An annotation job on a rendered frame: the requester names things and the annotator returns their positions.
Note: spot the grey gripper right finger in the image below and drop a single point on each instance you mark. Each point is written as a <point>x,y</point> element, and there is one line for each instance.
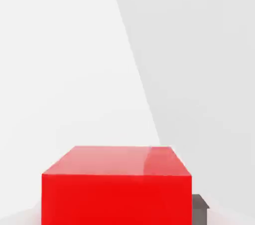
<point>199,213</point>

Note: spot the small red cube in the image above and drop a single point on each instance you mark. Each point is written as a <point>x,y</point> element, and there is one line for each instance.
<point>116,199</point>

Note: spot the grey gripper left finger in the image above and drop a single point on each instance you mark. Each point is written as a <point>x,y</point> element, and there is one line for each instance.
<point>31,218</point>

